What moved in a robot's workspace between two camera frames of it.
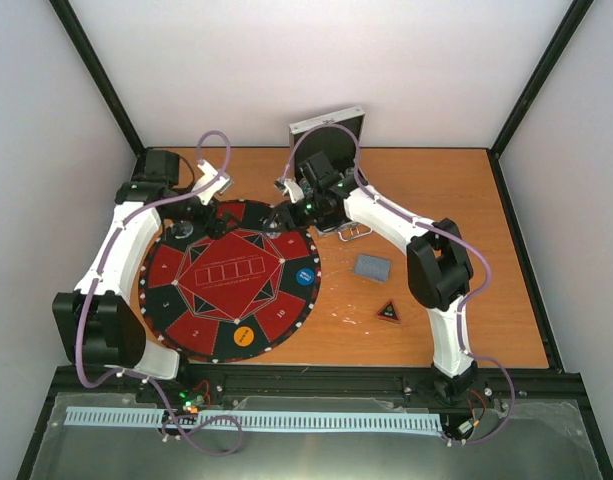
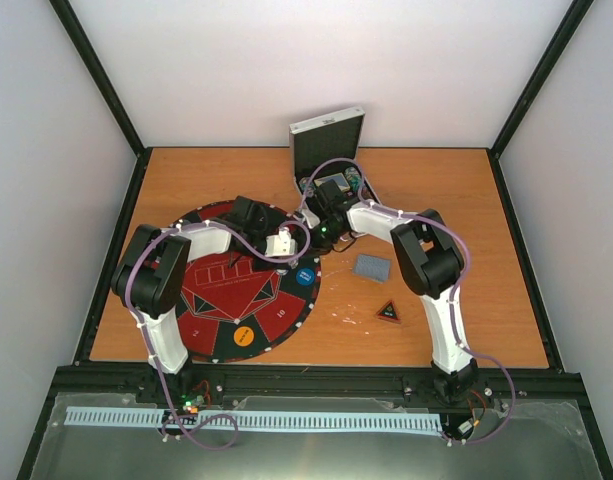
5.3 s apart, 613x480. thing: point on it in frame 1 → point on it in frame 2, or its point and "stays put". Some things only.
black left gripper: (216, 230) → (267, 266)
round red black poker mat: (229, 300) stays put
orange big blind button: (243, 336) stays put
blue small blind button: (305, 276) stays put
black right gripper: (285, 217) → (316, 249)
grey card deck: (372, 267) stays put
